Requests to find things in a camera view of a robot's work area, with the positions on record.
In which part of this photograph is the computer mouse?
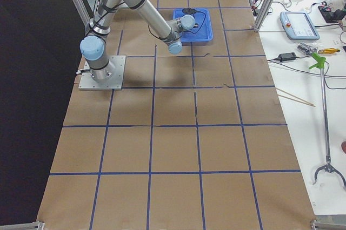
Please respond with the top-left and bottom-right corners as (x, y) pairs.
(282, 0), (291, 7)

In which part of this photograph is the blue plastic tray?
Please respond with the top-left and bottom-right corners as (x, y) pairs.
(172, 8), (213, 43)

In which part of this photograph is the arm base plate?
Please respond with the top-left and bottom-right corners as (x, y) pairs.
(78, 55), (126, 90)

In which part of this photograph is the teach pendant tablet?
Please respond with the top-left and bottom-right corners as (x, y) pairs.
(280, 12), (320, 40)

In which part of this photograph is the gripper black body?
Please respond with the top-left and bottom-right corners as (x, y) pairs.
(182, 8), (198, 16)

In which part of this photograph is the wooden chopstick pair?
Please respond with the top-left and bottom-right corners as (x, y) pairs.
(275, 87), (315, 107)

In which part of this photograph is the black power adapter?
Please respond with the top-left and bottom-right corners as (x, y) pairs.
(277, 52), (297, 63)

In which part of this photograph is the yellow tool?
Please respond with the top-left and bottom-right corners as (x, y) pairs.
(318, 48), (340, 55)

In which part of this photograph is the long reach grabber tool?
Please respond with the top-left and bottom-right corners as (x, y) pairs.
(314, 69), (345, 189)

